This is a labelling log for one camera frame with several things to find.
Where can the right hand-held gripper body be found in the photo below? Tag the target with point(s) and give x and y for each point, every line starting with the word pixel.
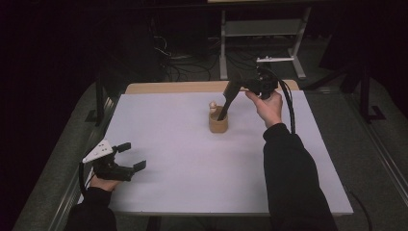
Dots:
pixel 264 85

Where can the aluminium frame rail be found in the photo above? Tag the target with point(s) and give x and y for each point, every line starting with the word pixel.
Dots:
pixel 385 163
pixel 69 199

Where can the white table sheet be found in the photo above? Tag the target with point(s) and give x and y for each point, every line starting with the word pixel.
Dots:
pixel 179 160

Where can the grey metal stand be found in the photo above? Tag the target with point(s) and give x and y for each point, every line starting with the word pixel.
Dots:
pixel 263 27

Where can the person's left hand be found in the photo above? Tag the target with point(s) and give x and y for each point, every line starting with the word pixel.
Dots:
pixel 102 184

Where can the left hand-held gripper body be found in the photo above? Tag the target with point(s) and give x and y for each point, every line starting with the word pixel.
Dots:
pixel 107 168

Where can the black floor stand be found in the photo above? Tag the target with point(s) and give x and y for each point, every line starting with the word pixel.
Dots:
pixel 99 99
pixel 365 96

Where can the person's right hand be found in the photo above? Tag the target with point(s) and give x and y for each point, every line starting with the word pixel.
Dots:
pixel 269 109

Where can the black comb with metal tip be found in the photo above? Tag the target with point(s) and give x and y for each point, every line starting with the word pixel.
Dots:
pixel 228 101

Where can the tan paper holder pot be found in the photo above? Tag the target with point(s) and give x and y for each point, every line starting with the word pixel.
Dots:
pixel 218 126

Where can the beige knobbed stick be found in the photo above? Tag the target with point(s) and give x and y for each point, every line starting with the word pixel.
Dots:
pixel 212 107

